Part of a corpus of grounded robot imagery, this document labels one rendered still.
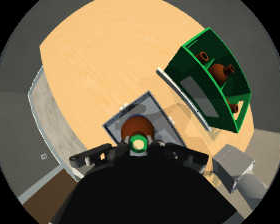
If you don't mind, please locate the green plastic crate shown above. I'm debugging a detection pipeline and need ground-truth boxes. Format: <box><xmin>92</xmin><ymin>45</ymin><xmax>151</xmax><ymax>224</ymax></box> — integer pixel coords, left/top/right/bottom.
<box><xmin>164</xmin><ymin>27</ymin><xmax>251</xmax><ymax>134</ymax></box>

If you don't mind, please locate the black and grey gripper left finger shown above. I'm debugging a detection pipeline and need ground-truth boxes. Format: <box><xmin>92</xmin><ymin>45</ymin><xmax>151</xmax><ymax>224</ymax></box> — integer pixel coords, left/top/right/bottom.
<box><xmin>69</xmin><ymin>136</ymin><xmax>130</xmax><ymax>181</ymax></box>

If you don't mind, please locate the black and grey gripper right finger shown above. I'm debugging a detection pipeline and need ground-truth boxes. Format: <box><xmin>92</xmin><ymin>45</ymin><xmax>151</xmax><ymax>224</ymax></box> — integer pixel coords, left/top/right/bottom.
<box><xmin>146</xmin><ymin>136</ymin><xmax>209</xmax><ymax>175</ymax></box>

